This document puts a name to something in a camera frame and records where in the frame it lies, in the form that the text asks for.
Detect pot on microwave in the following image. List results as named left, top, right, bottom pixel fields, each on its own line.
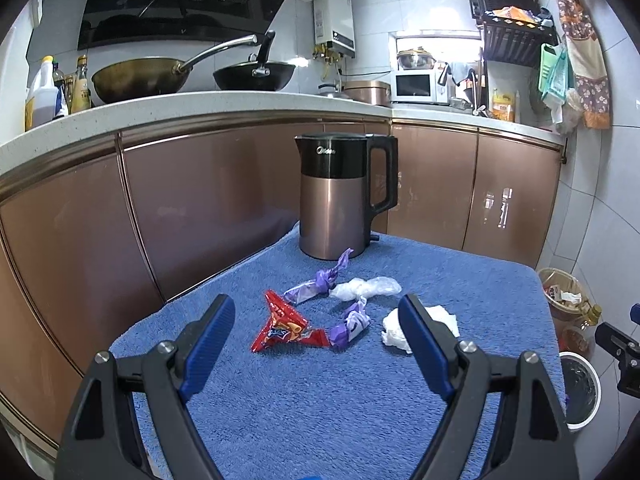
left=396, top=48, right=436, bottom=70

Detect brown sauce bottle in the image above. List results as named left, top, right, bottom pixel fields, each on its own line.
left=70, top=55, right=92, bottom=114

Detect long purple twisted wrapper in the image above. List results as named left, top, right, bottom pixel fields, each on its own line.
left=283, top=248, right=354, bottom=306

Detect glass pot lid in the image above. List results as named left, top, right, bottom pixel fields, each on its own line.
left=318, top=84, right=350, bottom=100

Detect floral hanging apron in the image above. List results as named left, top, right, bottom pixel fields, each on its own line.
left=558, top=0, right=612, bottom=130

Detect white microwave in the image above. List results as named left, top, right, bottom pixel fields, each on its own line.
left=390, top=68, right=454, bottom=105

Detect small purple candy wrapper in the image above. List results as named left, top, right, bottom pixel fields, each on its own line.
left=328, top=297, right=371, bottom=351

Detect green plastic bag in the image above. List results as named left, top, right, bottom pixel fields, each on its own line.
left=538, top=44, right=570, bottom=108

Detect blue towel mat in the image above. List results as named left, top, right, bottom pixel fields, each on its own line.
left=111, top=232, right=564, bottom=479

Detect copper rice cooker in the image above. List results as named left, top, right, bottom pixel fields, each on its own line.
left=343, top=80, right=392, bottom=107

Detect white water heater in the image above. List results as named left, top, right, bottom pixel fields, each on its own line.
left=312, top=0, right=356, bottom=58

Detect copper black electric kettle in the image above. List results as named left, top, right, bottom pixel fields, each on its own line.
left=295, top=132, right=398, bottom=261

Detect white detergent jug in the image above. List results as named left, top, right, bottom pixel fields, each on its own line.
left=25, top=55, right=58, bottom=130

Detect black frying pan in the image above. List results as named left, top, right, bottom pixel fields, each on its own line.
left=213, top=30, right=296, bottom=92

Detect brown kitchen cabinets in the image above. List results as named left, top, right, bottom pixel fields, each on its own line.
left=1, top=113, right=560, bottom=446

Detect white plastic bag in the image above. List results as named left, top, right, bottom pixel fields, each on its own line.
left=329, top=276, right=401, bottom=302

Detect white rimmed trash can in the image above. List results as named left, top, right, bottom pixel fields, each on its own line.
left=560, top=351, right=602, bottom=432

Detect red snack wrapper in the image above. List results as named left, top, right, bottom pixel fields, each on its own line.
left=250, top=290, right=330, bottom=353

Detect amber oil bottle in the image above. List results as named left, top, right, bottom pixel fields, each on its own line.
left=562, top=304, right=602, bottom=360

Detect brass wok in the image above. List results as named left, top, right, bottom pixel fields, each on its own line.
left=91, top=35, right=258, bottom=104

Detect beige trash bin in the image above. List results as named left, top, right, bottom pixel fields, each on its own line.
left=538, top=268, right=591, bottom=322

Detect yellow food package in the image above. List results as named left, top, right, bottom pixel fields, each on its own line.
left=490, top=88, right=516, bottom=122

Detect white tissue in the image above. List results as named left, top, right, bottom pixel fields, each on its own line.
left=381, top=306, right=460, bottom=354

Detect black wall rack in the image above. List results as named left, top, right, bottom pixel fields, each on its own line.
left=469, top=0, right=558, bottom=67

